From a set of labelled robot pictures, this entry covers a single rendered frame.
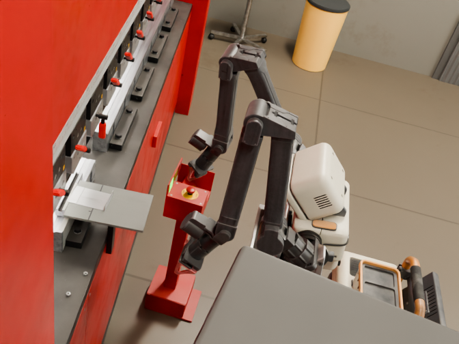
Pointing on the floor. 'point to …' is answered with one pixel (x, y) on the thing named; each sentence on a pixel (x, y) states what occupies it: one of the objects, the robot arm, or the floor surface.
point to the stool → (242, 31)
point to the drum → (319, 33)
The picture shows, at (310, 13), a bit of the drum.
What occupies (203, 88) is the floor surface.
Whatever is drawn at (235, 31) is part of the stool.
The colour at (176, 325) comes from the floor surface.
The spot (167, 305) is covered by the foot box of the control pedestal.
